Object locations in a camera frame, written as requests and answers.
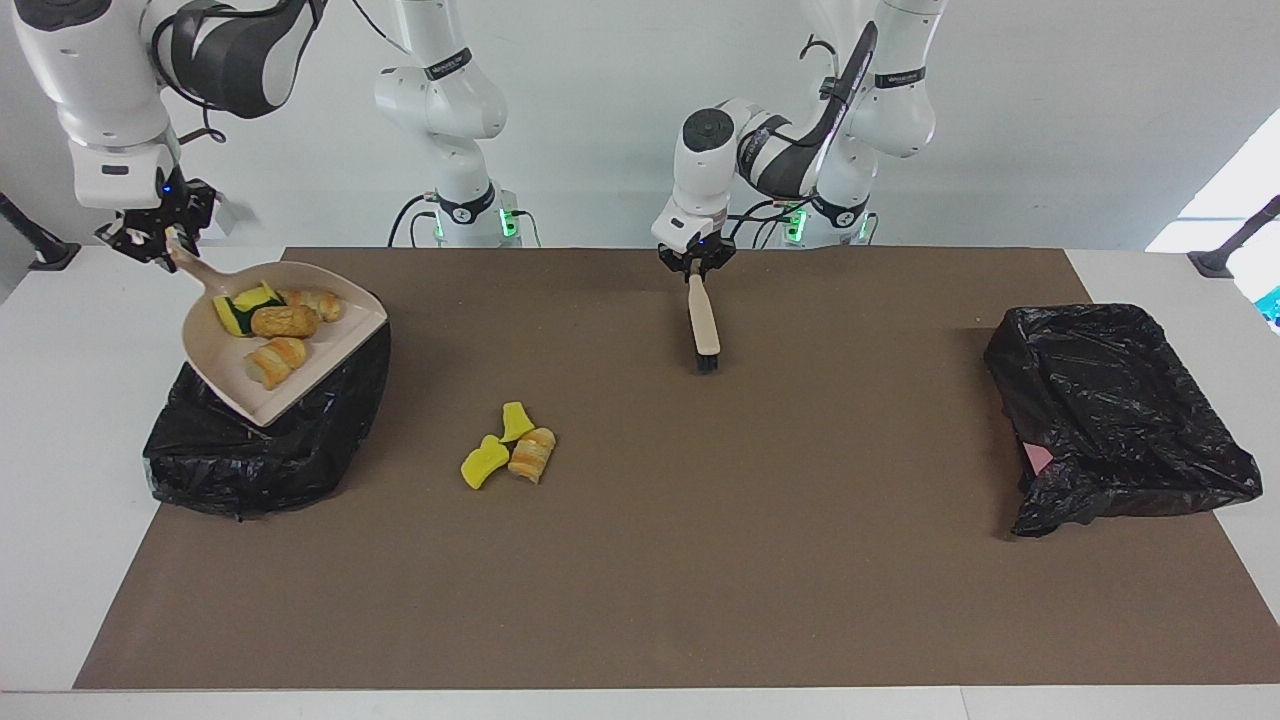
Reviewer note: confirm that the black clamp stand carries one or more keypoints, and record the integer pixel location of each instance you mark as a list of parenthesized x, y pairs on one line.
[(1215, 262), (45, 250)]

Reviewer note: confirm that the brown toy bread nugget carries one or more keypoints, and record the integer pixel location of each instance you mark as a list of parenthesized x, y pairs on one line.
[(285, 321)]

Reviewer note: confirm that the yellow green sponge piece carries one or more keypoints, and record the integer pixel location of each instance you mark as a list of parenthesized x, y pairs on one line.
[(484, 462), (240, 310), (515, 420)]

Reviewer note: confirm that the black trash bag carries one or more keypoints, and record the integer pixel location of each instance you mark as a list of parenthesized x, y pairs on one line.
[(250, 470), (1110, 420)]

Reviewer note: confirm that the pink plastic bin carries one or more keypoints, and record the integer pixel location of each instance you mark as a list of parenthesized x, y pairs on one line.
[(1038, 458)]

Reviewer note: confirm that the green lit connector box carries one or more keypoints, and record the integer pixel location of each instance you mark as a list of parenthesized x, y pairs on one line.
[(795, 220), (508, 220)]

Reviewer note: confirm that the cyan object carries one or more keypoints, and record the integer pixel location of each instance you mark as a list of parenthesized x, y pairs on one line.
[(1273, 305)]

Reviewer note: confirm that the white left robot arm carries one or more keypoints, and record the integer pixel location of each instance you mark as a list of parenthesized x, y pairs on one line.
[(710, 170)]

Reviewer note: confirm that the white wall socket box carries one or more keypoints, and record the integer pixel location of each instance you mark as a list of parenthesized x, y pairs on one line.
[(230, 212)]

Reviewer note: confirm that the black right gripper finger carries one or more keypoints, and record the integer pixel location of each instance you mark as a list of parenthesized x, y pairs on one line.
[(120, 240), (190, 245)]

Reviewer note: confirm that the brown table mat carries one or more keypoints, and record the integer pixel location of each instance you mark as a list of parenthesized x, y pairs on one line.
[(640, 620)]

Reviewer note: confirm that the beige hand brush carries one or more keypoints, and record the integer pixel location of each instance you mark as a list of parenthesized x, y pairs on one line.
[(704, 320)]

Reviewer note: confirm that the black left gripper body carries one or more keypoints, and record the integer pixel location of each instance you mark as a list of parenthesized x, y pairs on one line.
[(722, 252)]

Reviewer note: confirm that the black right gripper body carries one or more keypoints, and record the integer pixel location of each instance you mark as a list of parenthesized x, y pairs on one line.
[(185, 205)]

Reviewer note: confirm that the toy croissant bread piece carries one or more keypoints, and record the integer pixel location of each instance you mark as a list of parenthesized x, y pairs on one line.
[(275, 361), (532, 454), (315, 303)]

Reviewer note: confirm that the beige plastic dustpan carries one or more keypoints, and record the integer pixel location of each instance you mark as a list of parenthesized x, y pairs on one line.
[(340, 330)]

